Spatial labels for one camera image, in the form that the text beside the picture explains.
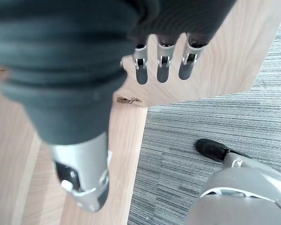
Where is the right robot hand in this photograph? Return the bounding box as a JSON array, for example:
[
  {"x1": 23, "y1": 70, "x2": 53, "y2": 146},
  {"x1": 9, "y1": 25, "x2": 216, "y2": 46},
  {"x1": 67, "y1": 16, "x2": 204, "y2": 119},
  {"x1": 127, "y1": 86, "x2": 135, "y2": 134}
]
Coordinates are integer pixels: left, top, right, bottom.
[{"x1": 0, "y1": 0, "x2": 232, "y2": 213}]

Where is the metal cabinet hinge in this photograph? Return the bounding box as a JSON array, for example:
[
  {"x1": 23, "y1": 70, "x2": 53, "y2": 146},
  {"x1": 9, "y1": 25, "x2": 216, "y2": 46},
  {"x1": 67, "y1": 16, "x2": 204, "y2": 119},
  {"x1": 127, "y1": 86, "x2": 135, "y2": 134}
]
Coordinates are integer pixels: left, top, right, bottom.
[{"x1": 117, "y1": 96, "x2": 141, "y2": 105}]

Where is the light wooden office cabinet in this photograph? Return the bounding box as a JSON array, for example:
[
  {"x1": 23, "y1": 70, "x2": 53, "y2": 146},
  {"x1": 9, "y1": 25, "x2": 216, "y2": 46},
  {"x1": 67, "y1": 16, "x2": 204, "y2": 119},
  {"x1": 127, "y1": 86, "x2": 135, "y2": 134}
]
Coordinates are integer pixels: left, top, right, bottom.
[{"x1": 0, "y1": 66, "x2": 148, "y2": 225}]

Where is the light wooden cabinet door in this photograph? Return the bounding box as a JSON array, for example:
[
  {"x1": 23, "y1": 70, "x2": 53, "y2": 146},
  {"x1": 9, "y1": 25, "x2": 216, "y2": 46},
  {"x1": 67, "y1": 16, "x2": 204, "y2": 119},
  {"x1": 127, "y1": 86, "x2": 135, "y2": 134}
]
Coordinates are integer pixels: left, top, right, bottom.
[{"x1": 112, "y1": 0, "x2": 281, "y2": 109}]

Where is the dark robot foot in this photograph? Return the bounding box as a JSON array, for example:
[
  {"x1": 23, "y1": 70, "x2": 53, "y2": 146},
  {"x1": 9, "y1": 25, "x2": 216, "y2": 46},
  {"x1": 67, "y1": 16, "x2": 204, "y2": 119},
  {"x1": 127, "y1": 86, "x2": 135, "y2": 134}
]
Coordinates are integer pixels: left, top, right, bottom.
[{"x1": 195, "y1": 138, "x2": 230, "y2": 163}]

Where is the silver robot leg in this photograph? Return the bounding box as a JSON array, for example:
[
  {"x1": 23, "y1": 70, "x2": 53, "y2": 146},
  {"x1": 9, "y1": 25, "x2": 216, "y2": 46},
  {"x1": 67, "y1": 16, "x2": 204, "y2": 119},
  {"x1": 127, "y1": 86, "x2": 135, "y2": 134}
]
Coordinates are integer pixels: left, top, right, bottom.
[{"x1": 185, "y1": 149, "x2": 281, "y2": 225}]

